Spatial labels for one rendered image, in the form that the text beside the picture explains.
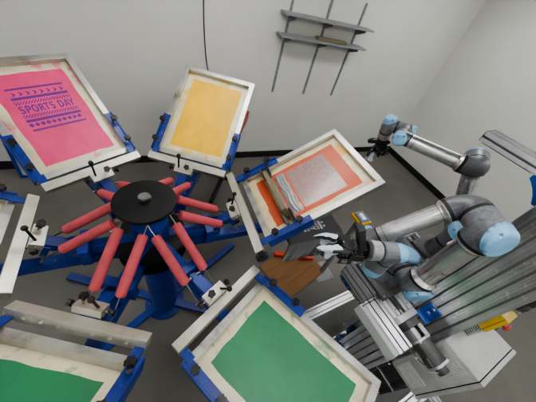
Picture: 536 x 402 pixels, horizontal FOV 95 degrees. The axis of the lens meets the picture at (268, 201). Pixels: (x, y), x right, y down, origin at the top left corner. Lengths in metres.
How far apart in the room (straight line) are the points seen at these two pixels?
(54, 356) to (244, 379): 0.77
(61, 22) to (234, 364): 2.98
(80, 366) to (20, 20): 2.73
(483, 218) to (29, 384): 1.62
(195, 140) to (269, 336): 1.46
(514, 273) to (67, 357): 1.74
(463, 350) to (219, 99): 2.22
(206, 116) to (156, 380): 2.04
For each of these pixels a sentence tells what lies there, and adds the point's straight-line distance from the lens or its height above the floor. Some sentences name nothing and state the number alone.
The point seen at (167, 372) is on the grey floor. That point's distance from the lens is 2.39.
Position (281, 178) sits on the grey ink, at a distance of 1.75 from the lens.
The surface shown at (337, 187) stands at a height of 1.40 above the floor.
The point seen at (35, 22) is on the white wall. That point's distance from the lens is 3.21.
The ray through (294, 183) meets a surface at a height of 1.29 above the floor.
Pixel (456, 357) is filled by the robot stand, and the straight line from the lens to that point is 1.64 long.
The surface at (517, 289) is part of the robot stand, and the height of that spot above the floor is 1.65.
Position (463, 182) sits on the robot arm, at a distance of 1.78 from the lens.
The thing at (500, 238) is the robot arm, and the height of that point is 1.88.
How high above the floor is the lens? 2.34
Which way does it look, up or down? 44 degrees down
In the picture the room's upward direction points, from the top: 17 degrees clockwise
